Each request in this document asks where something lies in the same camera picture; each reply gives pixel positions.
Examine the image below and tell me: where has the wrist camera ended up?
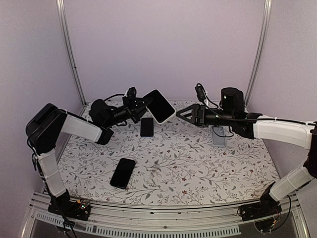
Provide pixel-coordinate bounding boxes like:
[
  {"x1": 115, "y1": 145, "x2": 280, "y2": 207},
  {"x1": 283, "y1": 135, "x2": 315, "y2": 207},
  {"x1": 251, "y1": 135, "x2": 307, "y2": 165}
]
[
  {"x1": 195, "y1": 83, "x2": 208, "y2": 105},
  {"x1": 123, "y1": 87, "x2": 137, "y2": 104}
]

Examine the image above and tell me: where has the left arm base with board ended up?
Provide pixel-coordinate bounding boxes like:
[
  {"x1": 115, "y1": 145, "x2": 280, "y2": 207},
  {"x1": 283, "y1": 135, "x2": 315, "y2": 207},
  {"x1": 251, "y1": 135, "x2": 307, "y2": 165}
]
[{"x1": 48, "y1": 198, "x2": 91, "y2": 221}]

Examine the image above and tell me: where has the front aluminium rail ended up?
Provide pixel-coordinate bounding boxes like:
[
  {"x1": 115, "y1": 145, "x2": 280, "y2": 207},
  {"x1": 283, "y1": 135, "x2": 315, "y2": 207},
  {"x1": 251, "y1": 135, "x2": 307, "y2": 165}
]
[{"x1": 20, "y1": 192, "x2": 310, "y2": 238}]

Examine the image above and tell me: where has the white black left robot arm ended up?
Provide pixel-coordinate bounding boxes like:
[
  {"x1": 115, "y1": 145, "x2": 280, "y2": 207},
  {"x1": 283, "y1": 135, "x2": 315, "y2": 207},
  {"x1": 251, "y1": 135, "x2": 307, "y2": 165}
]
[{"x1": 26, "y1": 96, "x2": 152, "y2": 215}]

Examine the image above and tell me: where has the right arm base with board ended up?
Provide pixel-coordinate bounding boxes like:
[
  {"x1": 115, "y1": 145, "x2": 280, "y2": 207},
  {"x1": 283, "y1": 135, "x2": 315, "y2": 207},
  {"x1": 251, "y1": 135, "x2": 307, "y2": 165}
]
[{"x1": 237, "y1": 201, "x2": 282, "y2": 233}]

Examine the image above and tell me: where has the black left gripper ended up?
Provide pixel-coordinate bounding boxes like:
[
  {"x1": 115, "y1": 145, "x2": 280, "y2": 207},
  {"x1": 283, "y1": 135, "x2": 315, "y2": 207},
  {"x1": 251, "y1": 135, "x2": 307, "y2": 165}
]
[{"x1": 104, "y1": 96, "x2": 155, "y2": 128}]

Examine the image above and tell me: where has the right aluminium frame post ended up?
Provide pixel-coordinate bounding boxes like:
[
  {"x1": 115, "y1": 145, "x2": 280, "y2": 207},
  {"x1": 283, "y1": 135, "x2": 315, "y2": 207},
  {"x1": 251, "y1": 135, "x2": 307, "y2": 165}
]
[{"x1": 244, "y1": 0, "x2": 272, "y2": 107}]

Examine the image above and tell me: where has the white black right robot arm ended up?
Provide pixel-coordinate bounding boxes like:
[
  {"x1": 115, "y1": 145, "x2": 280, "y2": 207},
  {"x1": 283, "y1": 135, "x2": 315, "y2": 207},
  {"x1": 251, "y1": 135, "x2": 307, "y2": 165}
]
[{"x1": 176, "y1": 84, "x2": 317, "y2": 216}]

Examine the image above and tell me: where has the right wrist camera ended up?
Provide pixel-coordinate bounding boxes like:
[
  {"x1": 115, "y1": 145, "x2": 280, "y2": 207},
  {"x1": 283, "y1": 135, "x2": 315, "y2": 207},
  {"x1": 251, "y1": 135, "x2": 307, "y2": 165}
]
[{"x1": 195, "y1": 83, "x2": 208, "y2": 105}]

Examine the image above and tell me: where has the beige phone case with ring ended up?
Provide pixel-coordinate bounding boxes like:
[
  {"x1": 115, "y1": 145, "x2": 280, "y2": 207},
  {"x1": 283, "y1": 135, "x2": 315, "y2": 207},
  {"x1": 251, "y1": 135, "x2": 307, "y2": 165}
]
[{"x1": 143, "y1": 88, "x2": 177, "y2": 124}]

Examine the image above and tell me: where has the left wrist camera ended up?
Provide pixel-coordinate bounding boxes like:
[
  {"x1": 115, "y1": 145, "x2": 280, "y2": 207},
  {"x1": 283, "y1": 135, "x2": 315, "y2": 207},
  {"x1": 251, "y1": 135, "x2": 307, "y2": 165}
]
[{"x1": 123, "y1": 87, "x2": 137, "y2": 104}]

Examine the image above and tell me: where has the left aluminium frame post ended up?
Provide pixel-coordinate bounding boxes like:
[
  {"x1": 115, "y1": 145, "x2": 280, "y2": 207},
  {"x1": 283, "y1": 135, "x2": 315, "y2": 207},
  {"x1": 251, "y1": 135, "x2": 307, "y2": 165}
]
[{"x1": 56, "y1": 0, "x2": 87, "y2": 106}]

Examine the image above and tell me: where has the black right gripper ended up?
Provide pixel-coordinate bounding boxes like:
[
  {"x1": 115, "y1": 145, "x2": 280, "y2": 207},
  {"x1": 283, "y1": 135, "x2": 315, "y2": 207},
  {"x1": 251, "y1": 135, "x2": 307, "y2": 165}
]
[{"x1": 176, "y1": 103, "x2": 235, "y2": 127}]

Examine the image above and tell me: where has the aluminium frame post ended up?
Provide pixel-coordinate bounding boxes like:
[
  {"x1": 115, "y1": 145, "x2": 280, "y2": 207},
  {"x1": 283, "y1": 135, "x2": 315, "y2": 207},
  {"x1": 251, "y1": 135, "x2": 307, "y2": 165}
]
[
  {"x1": 244, "y1": 0, "x2": 272, "y2": 107},
  {"x1": 56, "y1": 0, "x2": 87, "y2": 106}
]

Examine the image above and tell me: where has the light blue phone case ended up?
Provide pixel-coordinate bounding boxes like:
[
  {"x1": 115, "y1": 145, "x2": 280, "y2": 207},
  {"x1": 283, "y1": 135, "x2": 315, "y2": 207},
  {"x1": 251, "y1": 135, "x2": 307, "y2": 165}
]
[{"x1": 211, "y1": 126, "x2": 226, "y2": 147}]

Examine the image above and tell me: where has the black phone lying on table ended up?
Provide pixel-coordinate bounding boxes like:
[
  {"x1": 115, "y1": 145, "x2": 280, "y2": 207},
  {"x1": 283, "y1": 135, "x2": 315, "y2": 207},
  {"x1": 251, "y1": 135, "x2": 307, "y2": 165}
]
[{"x1": 110, "y1": 158, "x2": 136, "y2": 189}]

